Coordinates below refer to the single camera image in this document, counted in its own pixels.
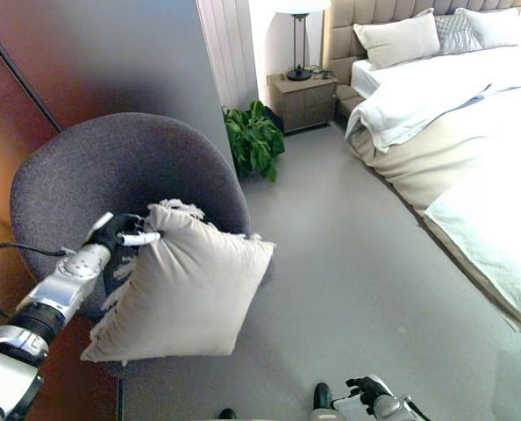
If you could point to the green leafy potted plant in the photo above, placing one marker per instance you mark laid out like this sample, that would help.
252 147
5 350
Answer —
251 140

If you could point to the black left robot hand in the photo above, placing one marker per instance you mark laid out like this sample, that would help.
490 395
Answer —
111 232

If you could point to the white mattress sheet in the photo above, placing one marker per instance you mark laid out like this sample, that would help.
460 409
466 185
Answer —
363 79

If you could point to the beige fringed throw pillow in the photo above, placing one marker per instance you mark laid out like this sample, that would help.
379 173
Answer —
186 285

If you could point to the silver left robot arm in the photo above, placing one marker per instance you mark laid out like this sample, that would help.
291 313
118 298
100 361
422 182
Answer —
54 298

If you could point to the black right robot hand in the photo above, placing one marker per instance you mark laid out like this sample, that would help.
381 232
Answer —
370 390

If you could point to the grey fabric tub armchair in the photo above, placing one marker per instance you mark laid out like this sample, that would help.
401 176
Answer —
111 166

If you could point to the black robot foot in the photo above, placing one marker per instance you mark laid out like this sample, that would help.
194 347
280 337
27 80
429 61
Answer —
228 415
322 394

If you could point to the white bed pillow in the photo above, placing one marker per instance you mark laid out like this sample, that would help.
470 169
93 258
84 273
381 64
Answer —
493 28

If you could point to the black left robot foot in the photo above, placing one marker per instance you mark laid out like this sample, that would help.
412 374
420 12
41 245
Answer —
228 415

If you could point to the white duvet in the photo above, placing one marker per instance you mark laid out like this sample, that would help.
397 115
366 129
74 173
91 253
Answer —
431 96

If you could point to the beige wooden nightstand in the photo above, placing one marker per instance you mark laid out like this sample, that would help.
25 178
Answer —
304 103

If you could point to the black table lamp white shade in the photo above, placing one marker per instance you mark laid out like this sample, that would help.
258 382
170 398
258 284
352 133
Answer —
300 6

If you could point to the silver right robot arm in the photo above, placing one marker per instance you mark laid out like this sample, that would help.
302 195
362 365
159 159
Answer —
394 408

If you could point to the beige tufted headboard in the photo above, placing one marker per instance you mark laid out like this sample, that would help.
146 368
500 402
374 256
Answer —
344 39

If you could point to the plain beige bed pillow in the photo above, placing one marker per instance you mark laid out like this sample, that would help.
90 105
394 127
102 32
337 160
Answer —
398 39

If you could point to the black right robot foot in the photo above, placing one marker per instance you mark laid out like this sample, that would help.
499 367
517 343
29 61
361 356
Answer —
322 394

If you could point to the white textured blanket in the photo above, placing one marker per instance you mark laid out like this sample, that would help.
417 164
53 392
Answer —
497 245

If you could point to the grey patterned cushion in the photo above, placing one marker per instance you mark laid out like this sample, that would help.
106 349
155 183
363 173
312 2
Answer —
458 35

